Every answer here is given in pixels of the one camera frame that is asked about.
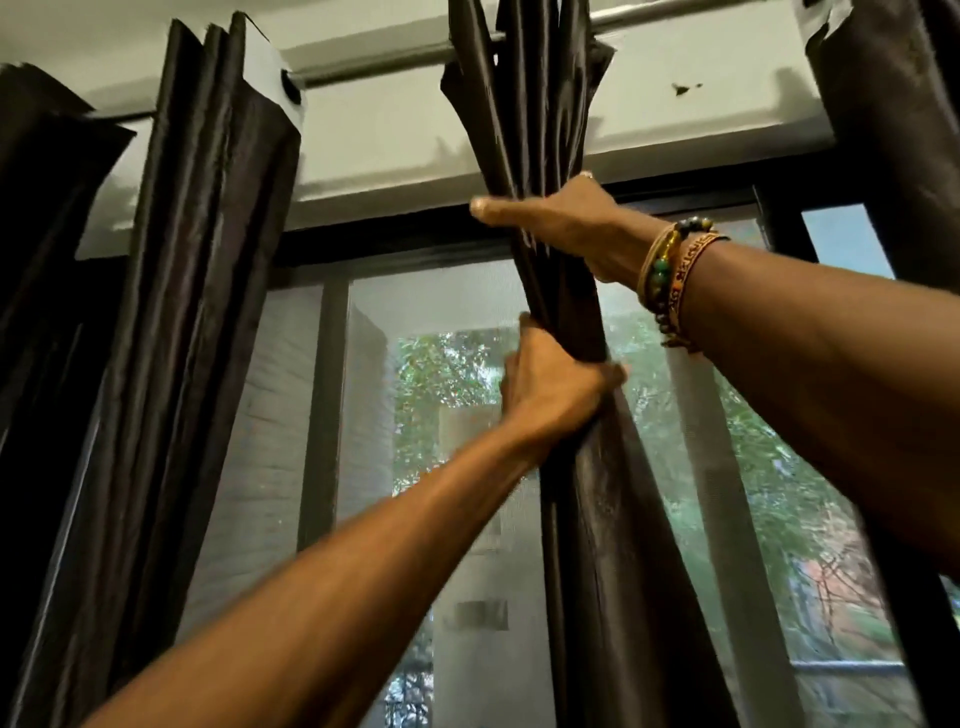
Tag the dark brown curtain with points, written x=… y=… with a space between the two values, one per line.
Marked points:
x=187 y=300
x=622 y=562
x=885 y=150
x=45 y=225

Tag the person's left hand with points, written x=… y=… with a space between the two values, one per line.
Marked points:
x=551 y=397

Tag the person's right forearm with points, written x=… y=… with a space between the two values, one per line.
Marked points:
x=840 y=375

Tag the grey metal curtain rod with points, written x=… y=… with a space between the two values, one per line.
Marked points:
x=375 y=66

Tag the person's right hand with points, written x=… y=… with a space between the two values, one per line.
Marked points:
x=585 y=221

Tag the person's left forearm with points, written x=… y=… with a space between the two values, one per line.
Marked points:
x=315 y=622

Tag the grey concrete building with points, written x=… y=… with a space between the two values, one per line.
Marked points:
x=487 y=660

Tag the black metal balcony railing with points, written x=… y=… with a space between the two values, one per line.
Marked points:
x=847 y=666

